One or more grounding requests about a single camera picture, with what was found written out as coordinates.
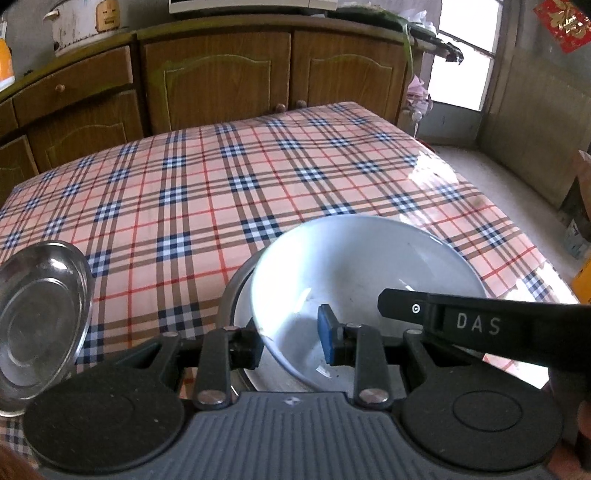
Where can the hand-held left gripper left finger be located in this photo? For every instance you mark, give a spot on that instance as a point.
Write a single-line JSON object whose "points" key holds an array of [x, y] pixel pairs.
{"points": [[244, 348]]}

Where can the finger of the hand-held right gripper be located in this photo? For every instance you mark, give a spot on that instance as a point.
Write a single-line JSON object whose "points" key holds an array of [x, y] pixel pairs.
{"points": [[401, 307]]}

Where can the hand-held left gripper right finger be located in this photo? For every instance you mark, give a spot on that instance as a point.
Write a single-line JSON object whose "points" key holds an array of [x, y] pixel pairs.
{"points": [[325, 337]]}

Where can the large steel plate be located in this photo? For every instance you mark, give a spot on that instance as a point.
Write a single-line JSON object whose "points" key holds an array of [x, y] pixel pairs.
{"points": [[238, 318]]}

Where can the wide plain white bowl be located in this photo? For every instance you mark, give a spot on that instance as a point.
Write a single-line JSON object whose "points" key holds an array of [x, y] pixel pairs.
{"points": [[346, 267]]}

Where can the small steel bowl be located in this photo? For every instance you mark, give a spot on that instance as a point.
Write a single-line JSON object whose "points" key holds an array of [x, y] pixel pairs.
{"points": [[41, 323]]}

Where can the yellow box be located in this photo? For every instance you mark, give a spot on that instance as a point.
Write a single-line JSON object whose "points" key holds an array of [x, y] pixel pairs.
{"points": [[582, 284]]}

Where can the plaid tablecloth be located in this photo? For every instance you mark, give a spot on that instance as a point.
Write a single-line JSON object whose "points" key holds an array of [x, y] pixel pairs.
{"points": [[231, 161]]}

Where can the pink plastic bag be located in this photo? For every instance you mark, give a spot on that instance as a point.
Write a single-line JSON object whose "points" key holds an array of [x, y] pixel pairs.
{"points": [[418, 99]]}

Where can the window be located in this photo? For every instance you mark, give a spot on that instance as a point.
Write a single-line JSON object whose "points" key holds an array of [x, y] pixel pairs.
{"points": [[461, 78]]}

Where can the long wooden kitchen cabinet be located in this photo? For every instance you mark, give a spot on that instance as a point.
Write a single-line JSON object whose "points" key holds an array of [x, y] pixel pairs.
{"points": [[217, 83]]}

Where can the white microwave oven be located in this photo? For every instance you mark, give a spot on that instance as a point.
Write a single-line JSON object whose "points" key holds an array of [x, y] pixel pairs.
{"points": [[254, 7]]}

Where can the white rice cooker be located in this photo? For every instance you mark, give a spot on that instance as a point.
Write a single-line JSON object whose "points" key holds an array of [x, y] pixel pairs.
{"points": [[83, 27]]}

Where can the orange white kettle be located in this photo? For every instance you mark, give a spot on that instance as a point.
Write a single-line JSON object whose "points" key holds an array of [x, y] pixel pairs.
{"points": [[5, 64]]}

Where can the red wall decoration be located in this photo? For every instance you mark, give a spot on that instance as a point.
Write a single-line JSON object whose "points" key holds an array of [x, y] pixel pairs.
{"points": [[565, 23]]}

